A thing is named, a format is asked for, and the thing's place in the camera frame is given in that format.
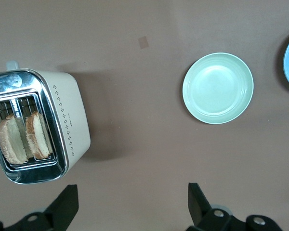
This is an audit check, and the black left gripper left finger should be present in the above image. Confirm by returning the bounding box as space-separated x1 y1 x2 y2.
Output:
0 184 79 231

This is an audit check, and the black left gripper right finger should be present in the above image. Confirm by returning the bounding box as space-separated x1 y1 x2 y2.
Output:
186 183 282 231

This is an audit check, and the toasted bread slice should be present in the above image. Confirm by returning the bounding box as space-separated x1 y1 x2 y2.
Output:
26 111 54 160
0 114 28 165

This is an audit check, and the pale green plate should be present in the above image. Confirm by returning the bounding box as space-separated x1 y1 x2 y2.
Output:
182 52 254 125

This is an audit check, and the cream and chrome toaster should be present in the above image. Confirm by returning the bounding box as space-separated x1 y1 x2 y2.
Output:
0 60 92 185

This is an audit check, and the brown tape patch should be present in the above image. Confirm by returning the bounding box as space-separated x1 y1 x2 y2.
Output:
138 36 149 50

